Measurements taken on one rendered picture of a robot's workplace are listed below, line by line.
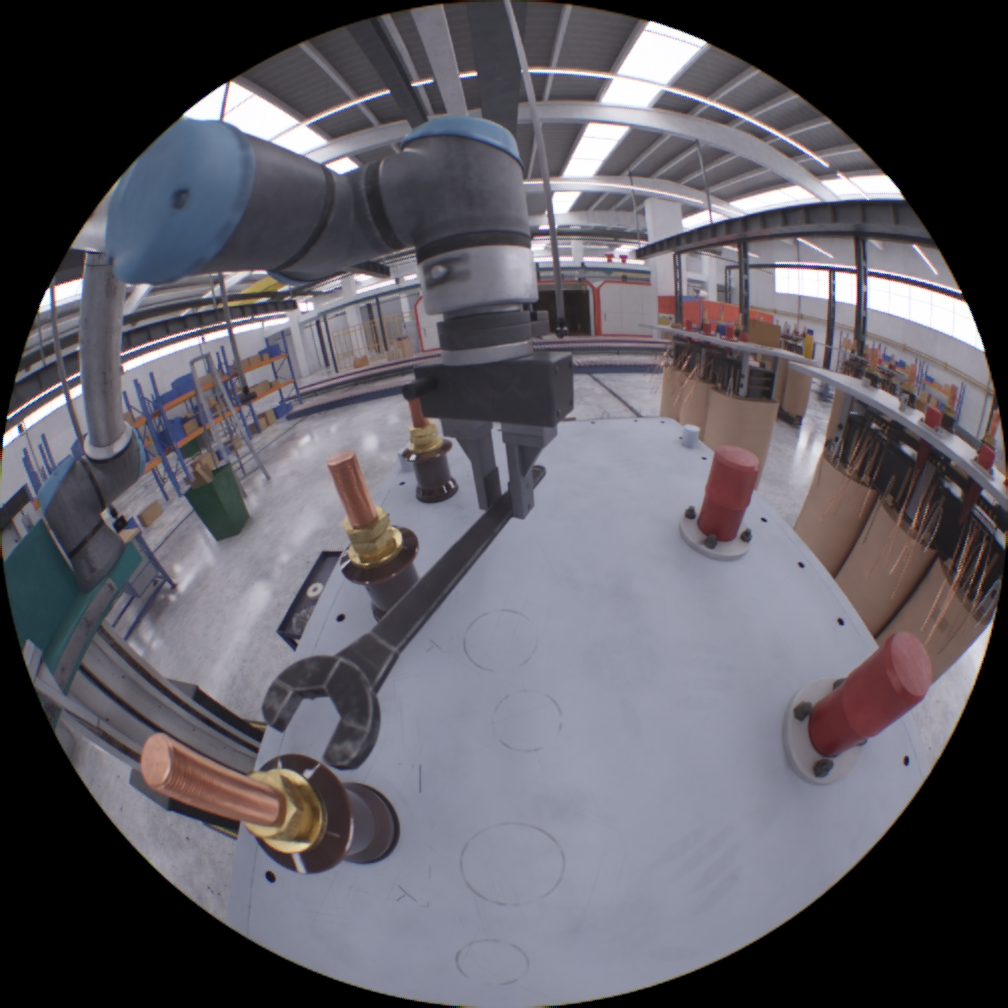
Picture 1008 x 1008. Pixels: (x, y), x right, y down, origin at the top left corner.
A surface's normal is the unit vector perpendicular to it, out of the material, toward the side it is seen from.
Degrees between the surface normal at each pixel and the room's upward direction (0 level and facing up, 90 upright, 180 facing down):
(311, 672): 0
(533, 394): 90
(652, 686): 0
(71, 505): 90
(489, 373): 90
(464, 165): 90
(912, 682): 4
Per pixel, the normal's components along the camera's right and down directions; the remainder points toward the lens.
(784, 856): -0.11, -0.82
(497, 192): 0.47, 0.45
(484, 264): 0.11, 0.54
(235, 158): 0.99, 0.07
